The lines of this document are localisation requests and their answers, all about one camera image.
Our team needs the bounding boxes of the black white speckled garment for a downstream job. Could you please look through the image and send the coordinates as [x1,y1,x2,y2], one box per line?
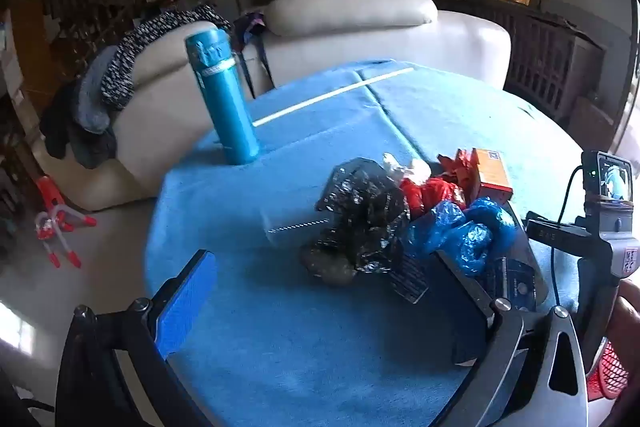
[100,4,234,110]

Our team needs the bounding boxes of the dark clothes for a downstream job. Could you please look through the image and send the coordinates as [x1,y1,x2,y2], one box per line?
[40,82,119,170]

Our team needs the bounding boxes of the dark wooden slatted cabinet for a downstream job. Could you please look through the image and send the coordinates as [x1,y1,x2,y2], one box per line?
[434,0,607,128]

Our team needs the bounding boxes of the blue plastic bag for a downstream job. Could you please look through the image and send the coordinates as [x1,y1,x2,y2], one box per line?
[402,197,517,279]

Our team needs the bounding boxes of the white wrapper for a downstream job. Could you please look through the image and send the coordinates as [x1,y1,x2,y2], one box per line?
[382,152,434,188]

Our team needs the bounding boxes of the black patterned packet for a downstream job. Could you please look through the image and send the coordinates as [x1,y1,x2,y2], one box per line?
[387,252,432,306]

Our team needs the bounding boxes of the red shiny wrapper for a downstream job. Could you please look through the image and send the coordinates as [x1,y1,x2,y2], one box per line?
[399,177,469,216]

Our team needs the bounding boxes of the dark bag with straps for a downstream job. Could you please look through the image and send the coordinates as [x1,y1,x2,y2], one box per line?
[232,9,275,98]

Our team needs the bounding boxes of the black plastic bag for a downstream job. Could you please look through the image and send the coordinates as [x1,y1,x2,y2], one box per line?
[299,157,412,284]

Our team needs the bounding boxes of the orange cardboard box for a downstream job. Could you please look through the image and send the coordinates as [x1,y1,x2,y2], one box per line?
[470,148,515,204]

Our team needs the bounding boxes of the thin black cable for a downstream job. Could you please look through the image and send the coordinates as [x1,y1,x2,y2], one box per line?
[551,164,587,309]

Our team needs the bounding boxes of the wooden stair railing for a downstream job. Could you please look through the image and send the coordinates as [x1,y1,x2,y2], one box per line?
[39,0,172,78]

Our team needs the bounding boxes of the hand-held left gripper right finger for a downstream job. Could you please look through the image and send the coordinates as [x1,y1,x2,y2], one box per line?
[434,249,589,427]

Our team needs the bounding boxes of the grey blue garment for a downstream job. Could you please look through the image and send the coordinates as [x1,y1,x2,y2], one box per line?
[74,46,122,134]

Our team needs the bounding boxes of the red gold wrapper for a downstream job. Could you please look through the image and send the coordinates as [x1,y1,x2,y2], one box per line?
[437,148,481,194]

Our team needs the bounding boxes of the red mesh basket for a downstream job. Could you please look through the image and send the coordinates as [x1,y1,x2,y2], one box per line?
[584,339,632,404]

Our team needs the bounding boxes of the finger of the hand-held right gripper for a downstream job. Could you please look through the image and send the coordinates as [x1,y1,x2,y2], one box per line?
[524,211,609,259]

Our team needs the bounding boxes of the person's right hand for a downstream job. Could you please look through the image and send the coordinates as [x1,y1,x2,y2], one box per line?
[607,279,640,360]

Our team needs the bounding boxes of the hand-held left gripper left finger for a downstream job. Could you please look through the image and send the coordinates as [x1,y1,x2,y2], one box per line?
[54,249,219,427]

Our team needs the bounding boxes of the blue thermos bottle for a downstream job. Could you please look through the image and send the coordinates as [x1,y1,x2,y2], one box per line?
[184,28,261,166]

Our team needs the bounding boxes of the beige leather sofa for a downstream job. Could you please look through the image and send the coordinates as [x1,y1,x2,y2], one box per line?
[37,0,512,212]

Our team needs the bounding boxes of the red white toy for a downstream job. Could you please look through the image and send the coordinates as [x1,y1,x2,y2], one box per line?
[33,174,99,270]

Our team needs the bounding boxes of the blue table cloth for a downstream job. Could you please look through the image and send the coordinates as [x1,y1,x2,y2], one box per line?
[144,59,603,427]

